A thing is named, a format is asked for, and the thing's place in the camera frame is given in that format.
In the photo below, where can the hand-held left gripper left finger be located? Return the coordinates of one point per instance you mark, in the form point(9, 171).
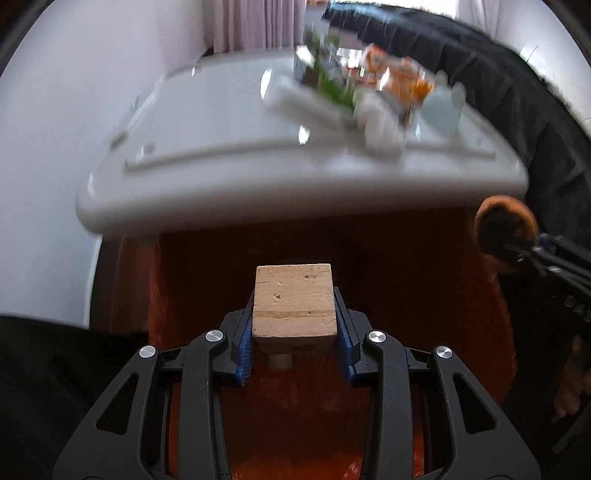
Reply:
point(244, 364)

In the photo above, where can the pale pink curtain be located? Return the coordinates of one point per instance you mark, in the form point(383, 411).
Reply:
point(258, 23)

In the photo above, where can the wooden block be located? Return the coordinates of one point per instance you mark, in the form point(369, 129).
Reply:
point(293, 304)

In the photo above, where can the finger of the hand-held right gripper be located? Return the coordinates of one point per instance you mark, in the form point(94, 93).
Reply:
point(554, 265)
point(561, 244)

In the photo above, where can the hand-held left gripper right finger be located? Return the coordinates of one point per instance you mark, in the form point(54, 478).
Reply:
point(348, 364)

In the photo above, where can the white table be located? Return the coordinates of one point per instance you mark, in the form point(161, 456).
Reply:
point(221, 138)

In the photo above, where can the dark cloth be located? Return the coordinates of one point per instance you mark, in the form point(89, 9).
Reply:
point(51, 397)

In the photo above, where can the orange snack packet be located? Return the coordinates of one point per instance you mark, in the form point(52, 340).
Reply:
point(397, 78)

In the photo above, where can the white crumpled tissue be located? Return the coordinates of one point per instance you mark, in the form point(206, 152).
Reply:
point(378, 124)

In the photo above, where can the pale blue cup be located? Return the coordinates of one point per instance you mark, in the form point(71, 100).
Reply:
point(441, 108)

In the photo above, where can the orange trash bin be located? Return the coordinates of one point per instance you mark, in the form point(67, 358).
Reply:
point(295, 249)

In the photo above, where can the black jacket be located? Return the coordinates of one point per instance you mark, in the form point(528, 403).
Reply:
point(508, 83)

